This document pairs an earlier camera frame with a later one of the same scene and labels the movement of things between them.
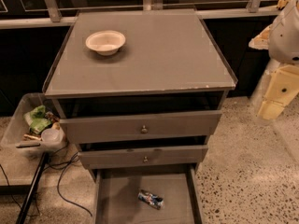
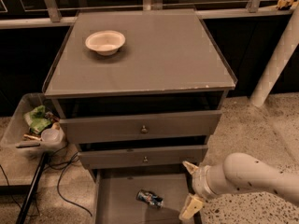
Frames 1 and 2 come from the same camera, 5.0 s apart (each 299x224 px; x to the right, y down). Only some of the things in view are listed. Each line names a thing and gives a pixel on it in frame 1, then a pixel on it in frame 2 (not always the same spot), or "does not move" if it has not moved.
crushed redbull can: [150, 199] does not move
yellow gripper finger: [282, 88] → [193, 205]
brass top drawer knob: [144, 130] does not move
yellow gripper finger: [262, 40] → [191, 168]
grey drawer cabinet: [140, 92] does not move
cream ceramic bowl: [106, 42] does not move
